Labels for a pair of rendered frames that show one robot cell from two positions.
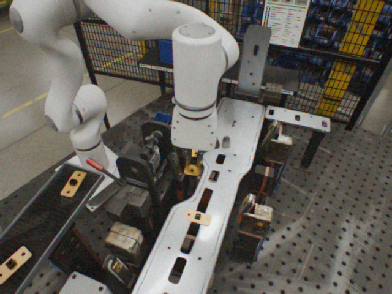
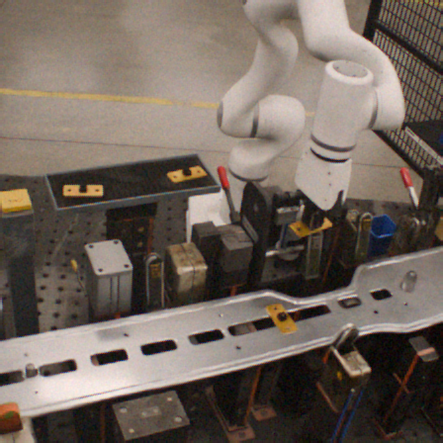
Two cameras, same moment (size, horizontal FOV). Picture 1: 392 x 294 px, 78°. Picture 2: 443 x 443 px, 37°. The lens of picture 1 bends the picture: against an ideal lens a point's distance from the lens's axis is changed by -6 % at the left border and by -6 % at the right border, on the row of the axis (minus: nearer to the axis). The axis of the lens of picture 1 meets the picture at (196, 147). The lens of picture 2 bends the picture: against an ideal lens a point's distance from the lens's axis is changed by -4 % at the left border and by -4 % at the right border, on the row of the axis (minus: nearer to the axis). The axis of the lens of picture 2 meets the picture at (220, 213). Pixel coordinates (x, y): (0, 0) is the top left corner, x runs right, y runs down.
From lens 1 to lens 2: 79 cm
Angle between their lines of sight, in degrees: 33
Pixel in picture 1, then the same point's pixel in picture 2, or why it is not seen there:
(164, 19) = (348, 51)
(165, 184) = (287, 271)
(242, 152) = (418, 309)
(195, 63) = (329, 94)
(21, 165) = not seen: hidden behind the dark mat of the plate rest
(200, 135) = (318, 181)
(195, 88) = (323, 119)
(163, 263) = (199, 320)
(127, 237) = (188, 260)
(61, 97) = (247, 90)
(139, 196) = (238, 241)
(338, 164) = not seen: outside the picture
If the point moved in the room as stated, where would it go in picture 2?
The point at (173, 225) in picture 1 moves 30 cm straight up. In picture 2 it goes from (247, 303) to (271, 188)
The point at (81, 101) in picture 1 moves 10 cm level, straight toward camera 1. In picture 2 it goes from (269, 111) to (258, 128)
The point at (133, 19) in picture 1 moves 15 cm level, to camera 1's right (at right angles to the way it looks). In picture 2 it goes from (316, 38) to (383, 71)
